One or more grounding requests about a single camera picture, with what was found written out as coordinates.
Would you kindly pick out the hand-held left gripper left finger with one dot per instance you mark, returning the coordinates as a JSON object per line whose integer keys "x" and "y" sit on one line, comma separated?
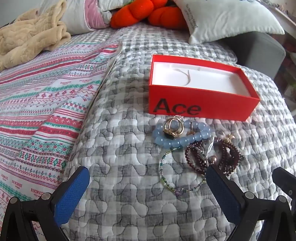
{"x": 71, "y": 197}

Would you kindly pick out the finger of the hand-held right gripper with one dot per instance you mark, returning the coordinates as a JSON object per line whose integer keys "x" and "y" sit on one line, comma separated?
{"x": 284, "y": 178}

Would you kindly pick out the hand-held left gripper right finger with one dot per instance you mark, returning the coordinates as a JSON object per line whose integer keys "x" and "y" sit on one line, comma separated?
{"x": 222, "y": 197}

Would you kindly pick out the pink pearl earring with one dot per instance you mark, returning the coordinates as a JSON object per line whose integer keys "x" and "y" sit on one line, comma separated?
{"x": 212, "y": 159}

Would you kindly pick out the small clear plastic bag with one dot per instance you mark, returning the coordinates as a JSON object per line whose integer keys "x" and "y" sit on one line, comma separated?
{"x": 210, "y": 146}

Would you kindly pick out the orange-red cardboard box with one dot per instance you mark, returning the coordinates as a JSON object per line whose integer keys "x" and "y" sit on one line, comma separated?
{"x": 173, "y": 99}

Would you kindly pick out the grey checked quilt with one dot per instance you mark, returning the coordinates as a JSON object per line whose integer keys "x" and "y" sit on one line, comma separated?
{"x": 127, "y": 162}

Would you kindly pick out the striped patterned bed sheet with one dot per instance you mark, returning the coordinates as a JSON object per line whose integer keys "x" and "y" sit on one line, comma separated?
{"x": 46, "y": 104}

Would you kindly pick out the beige fleece blanket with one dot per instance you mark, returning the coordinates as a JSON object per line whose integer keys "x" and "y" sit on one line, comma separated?
{"x": 27, "y": 34}

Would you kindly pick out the white printed pillow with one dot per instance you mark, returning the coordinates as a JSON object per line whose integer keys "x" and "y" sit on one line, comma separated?
{"x": 226, "y": 18}

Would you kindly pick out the orange knot cushion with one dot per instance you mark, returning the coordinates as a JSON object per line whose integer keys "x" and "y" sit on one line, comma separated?
{"x": 134, "y": 14}

